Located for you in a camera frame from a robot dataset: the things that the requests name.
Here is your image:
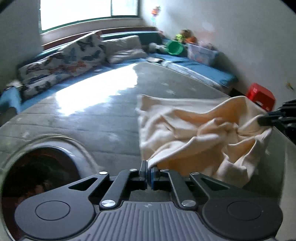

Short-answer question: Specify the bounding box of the cream sweatshirt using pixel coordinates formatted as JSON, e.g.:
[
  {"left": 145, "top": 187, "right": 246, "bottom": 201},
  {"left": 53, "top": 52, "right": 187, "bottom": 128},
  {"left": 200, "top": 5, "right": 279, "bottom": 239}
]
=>
[{"left": 136, "top": 95, "right": 272, "bottom": 187}]

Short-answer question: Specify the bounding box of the red plastic stool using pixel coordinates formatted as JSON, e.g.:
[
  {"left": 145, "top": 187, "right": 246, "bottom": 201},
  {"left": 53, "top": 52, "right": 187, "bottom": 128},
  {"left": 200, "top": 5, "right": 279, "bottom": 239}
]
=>
[{"left": 246, "top": 83, "right": 276, "bottom": 112}]

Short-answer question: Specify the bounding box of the grey quilted table cover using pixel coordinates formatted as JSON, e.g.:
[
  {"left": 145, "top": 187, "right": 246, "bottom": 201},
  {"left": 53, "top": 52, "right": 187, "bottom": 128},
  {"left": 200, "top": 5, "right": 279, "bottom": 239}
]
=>
[{"left": 0, "top": 62, "right": 296, "bottom": 241}]

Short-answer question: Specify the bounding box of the clear plastic storage box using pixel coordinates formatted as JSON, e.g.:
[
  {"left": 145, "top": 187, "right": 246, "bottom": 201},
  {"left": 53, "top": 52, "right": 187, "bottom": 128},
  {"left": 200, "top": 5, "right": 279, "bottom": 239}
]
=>
[{"left": 188, "top": 43, "right": 219, "bottom": 66}]

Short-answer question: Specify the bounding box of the blue sofa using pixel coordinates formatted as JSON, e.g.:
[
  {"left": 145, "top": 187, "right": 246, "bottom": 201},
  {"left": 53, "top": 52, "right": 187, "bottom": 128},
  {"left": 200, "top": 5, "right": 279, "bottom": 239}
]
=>
[{"left": 0, "top": 30, "right": 239, "bottom": 114}]

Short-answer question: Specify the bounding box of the beige cushion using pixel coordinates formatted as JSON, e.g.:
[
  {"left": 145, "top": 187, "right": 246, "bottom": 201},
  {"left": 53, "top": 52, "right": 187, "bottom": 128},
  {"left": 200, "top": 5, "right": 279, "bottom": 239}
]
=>
[{"left": 103, "top": 35, "right": 148, "bottom": 64}]

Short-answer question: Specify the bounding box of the green plastic bucket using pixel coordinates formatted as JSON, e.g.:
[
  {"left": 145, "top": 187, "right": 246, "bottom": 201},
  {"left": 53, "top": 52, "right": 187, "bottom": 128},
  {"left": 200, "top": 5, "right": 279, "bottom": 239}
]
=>
[{"left": 166, "top": 40, "right": 184, "bottom": 56}]

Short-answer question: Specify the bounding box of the plush toy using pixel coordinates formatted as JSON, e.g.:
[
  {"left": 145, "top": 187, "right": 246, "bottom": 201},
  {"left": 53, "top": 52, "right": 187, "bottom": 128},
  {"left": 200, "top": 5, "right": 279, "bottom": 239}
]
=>
[{"left": 174, "top": 30, "right": 198, "bottom": 44}]

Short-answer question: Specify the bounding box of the butterfly pillow upright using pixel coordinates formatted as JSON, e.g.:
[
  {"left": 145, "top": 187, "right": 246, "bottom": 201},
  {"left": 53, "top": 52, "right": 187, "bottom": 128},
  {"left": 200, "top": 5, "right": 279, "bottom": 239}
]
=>
[{"left": 60, "top": 31, "right": 106, "bottom": 76}]

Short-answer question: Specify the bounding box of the butterfly pillow long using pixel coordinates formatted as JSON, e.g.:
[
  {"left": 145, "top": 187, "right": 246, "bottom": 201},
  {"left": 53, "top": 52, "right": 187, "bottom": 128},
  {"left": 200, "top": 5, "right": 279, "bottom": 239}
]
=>
[{"left": 18, "top": 49, "right": 101, "bottom": 99}]

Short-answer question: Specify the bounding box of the blue towel on armrest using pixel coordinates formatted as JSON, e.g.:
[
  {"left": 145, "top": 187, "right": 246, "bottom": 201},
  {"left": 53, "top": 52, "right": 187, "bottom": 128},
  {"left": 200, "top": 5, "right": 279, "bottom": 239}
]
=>
[{"left": 0, "top": 87, "right": 22, "bottom": 114}]

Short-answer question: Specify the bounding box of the colourful pinwheel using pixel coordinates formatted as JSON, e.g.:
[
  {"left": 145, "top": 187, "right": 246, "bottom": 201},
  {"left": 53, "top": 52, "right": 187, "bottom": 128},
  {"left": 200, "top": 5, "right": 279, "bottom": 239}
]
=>
[{"left": 152, "top": 6, "right": 161, "bottom": 27}]

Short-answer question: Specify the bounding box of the window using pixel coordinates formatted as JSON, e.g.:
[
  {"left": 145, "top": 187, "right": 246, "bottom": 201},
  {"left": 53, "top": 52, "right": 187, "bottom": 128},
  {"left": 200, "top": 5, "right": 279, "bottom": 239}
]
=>
[{"left": 40, "top": 0, "right": 139, "bottom": 33}]

